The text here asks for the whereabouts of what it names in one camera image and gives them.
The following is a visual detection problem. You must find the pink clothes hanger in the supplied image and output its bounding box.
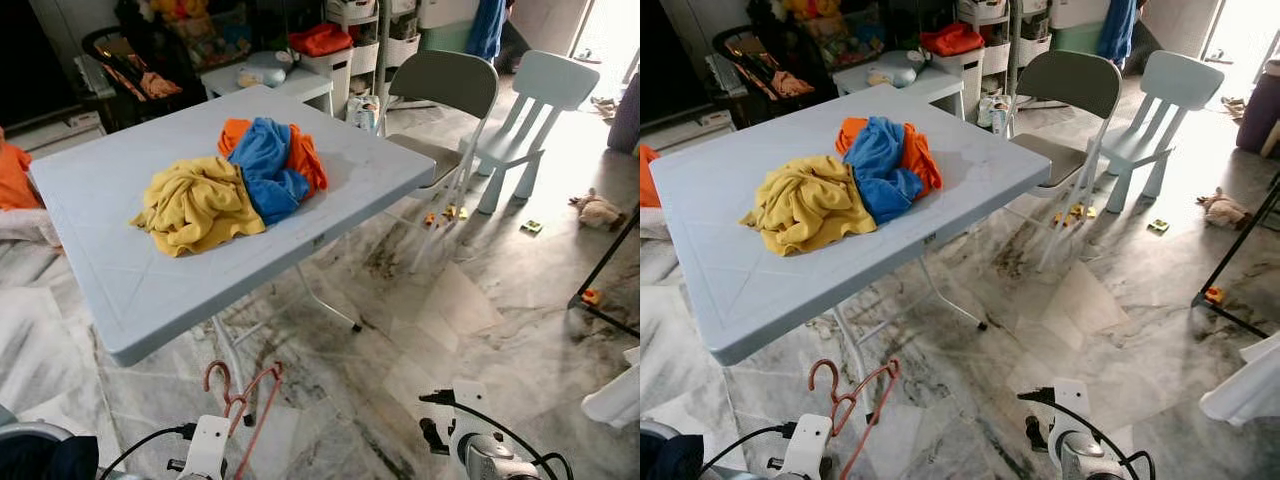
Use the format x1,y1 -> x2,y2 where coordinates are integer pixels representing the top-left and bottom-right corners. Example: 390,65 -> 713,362
202,358 -> 285,480
807,357 -> 902,480

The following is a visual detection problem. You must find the navy blue garment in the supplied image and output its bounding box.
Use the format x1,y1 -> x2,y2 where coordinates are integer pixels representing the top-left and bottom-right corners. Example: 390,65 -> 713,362
15,437 -> 101,480
645,435 -> 707,480

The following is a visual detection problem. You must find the yellow shirt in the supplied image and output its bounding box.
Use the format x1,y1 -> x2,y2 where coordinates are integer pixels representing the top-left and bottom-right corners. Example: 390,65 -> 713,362
130,155 -> 269,258
740,155 -> 879,257

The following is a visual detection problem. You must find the grey plastic bucket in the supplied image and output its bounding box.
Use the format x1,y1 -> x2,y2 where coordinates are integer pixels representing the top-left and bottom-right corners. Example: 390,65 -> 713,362
0,420 -> 101,480
640,420 -> 706,480

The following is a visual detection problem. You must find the beige stuffed toy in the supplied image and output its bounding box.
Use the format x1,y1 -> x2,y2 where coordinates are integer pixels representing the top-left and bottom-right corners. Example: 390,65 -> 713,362
569,188 -> 628,232
1196,187 -> 1253,231

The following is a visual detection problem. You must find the orange garment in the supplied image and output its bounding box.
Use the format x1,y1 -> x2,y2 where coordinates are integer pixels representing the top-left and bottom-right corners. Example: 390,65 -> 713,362
835,117 -> 944,199
217,118 -> 329,200

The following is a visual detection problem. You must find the white folding table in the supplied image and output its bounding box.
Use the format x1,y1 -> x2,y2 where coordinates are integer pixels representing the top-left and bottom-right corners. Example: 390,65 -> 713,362
28,85 -> 439,426
648,85 -> 1054,421

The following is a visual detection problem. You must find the grey folding chair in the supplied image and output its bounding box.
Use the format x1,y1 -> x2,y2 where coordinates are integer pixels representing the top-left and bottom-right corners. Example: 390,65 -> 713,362
1003,50 -> 1124,273
383,50 -> 501,273

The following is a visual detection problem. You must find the white storage bin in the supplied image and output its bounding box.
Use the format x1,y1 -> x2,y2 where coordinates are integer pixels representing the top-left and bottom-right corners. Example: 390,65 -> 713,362
298,48 -> 354,121
930,48 -> 987,121

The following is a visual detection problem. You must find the light blue kids chair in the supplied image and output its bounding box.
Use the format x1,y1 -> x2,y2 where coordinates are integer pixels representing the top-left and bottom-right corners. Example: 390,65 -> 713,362
1090,50 -> 1227,214
470,50 -> 602,216

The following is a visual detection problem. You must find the purple armchair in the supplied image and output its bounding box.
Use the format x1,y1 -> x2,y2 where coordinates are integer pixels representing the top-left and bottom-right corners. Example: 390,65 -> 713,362
1235,60 -> 1280,158
605,72 -> 641,156

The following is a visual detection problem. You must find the grey soft bag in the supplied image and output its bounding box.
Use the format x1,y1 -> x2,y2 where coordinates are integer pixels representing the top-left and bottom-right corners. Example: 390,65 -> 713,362
865,63 -> 921,89
235,63 -> 293,91

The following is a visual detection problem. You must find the red bag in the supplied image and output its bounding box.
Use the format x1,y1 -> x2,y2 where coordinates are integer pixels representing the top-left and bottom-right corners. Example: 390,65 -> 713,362
288,23 -> 354,58
919,22 -> 987,58

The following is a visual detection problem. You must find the dark blue towel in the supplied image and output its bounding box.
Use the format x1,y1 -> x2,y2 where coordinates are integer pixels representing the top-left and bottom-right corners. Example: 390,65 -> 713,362
1095,0 -> 1143,67
465,0 -> 511,63

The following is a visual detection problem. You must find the black stroller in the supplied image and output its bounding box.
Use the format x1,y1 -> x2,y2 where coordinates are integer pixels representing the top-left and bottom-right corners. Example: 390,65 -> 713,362
82,25 -> 189,129
712,25 -> 819,103

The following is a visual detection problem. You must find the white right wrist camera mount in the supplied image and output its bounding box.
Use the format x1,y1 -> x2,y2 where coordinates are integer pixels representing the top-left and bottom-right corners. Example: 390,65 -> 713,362
448,380 -> 493,449
1048,378 -> 1093,441

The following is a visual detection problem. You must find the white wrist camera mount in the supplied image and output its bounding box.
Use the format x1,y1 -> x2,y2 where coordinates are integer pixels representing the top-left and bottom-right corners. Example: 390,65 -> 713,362
448,380 -> 493,449
1048,378 -> 1093,441
185,415 -> 234,480
780,413 -> 834,480

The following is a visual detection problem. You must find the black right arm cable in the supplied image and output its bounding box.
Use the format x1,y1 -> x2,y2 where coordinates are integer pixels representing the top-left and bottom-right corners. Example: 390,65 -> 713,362
420,390 -> 576,480
1018,388 -> 1159,480

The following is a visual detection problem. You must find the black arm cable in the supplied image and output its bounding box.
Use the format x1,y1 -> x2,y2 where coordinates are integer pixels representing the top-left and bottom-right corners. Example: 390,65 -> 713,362
98,425 -> 196,480
420,390 -> 576,480
698,423 -> 796,479
1018,388 -> 1159,480

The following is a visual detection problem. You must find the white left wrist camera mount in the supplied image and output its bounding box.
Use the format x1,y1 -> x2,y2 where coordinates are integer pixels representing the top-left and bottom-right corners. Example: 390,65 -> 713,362
780,413 -> 834,480
185,415 -> 234,480

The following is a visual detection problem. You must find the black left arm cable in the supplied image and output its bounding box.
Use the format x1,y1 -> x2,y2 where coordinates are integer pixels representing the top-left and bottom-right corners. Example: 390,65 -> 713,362
698,423 -> 796,479
98,425 -> 196,480

